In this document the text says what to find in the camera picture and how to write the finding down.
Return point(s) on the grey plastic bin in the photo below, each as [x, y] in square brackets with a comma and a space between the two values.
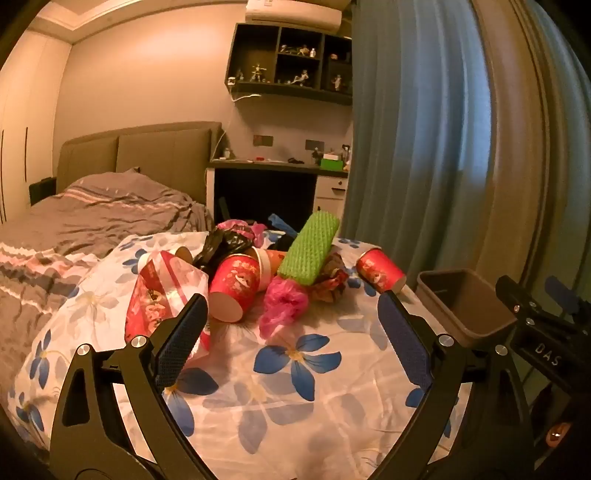
[461, 295]

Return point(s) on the dark wall outlet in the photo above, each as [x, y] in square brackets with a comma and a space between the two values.
[262, 141]
[314, 144]

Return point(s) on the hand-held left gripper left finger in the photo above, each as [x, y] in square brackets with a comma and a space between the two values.
[178, 346]

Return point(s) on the green foam net sleeve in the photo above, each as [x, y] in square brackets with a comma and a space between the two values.
[307, 249]

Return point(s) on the white air conditioner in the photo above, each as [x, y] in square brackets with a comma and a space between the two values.
[295, 16]

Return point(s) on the white blue floral blanket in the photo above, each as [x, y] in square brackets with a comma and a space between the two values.
[277, 392]

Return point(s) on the red and white plastic bag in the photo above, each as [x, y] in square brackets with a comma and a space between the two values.
[157, 295]

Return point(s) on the dark snack wrapper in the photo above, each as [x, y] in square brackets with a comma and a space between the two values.
[330, 277]

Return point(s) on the blue curtain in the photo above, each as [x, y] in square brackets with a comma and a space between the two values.
[406, 138]

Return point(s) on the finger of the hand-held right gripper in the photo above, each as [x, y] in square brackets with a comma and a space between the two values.
[517, 297]
[561, 293]

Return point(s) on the red printed paper cup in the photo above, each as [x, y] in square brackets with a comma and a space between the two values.
[235, 281]
[267, 270]
[381, 272]

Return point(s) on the green box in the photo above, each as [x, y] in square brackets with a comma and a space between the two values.
[331, 165]

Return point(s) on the dark wall shelf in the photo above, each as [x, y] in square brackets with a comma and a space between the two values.
[251, 50]

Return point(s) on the white and red jar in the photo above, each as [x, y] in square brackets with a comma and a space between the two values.
[184, 254]

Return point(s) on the white drawer cabinet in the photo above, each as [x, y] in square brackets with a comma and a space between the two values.
[330, 196]

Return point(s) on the pink plastic bag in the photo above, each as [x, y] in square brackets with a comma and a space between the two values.
[233, 226]
[281, 300]

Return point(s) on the dark desk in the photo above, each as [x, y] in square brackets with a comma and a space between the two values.
[263, 194]

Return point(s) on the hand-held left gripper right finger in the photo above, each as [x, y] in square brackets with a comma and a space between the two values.
[406, 341]

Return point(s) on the black plastic bag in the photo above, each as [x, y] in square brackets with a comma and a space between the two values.
[221, 247]

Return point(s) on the dark chair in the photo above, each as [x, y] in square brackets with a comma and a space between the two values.
[225, 208]

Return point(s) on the blue knitted cloth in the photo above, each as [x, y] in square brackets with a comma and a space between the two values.
[279, 220]

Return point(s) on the white wardrobe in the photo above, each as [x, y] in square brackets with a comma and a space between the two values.
[27, 115]

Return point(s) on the grey padded headboard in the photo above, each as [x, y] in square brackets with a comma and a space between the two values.
[157, 152]

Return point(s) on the black bedside box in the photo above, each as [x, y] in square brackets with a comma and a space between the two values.
[42, 191]

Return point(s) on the collection of small figurines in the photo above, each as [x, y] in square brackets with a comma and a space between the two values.
[256, 71]

